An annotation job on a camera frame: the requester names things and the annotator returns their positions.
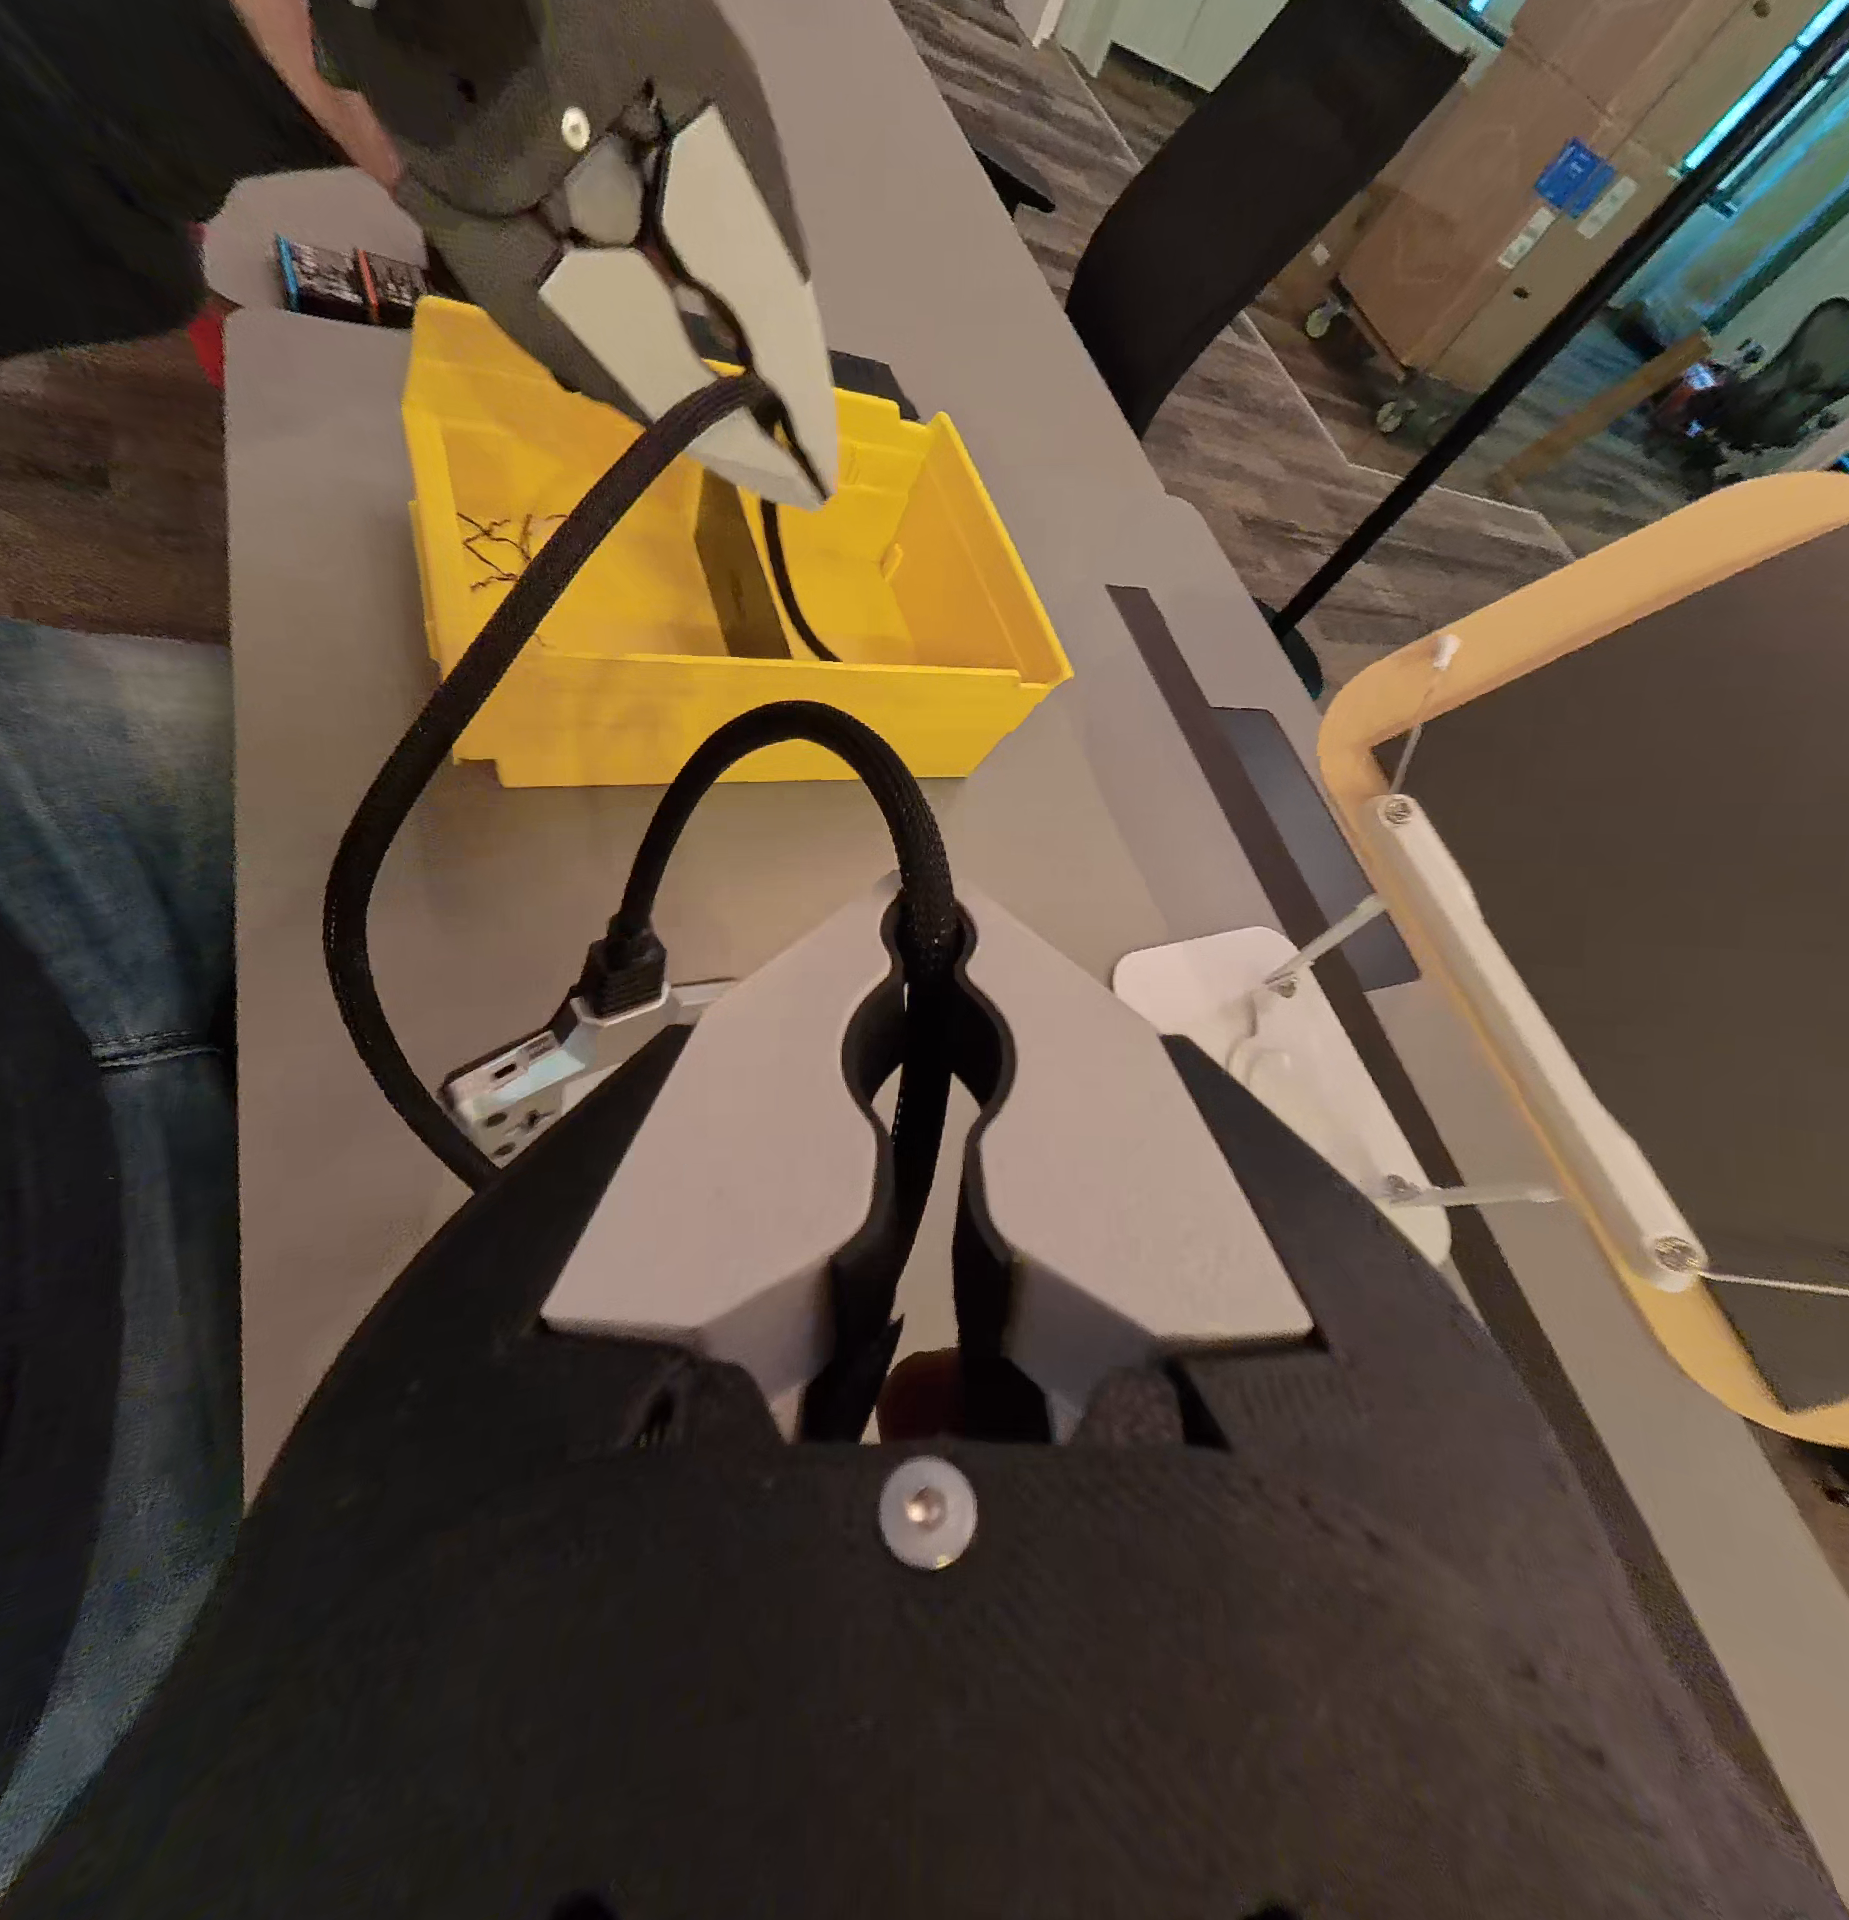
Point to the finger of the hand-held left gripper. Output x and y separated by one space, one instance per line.
744 240
617 323

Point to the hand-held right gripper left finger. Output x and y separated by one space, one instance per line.
713 1169

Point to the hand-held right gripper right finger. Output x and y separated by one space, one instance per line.
1134 1169

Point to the black adapter box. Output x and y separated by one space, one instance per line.
872 388

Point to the black Fosmon HDMI switch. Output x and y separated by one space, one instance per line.
504 1080

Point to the yellow plastic bin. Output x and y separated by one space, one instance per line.
803 721

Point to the person's left forearm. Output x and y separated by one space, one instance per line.
83 181

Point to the white panel stand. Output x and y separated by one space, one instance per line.
1193 976

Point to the black printed box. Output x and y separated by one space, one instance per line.
345 278

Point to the black thread tangle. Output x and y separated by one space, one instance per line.
504 540

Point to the person's jeans leg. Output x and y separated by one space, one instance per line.
100 840

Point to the cardboard box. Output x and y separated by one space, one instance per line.
1480 226

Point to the black fuzzy boom microphone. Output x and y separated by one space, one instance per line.
1465 431

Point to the black mesh office chair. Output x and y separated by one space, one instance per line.
1801 390

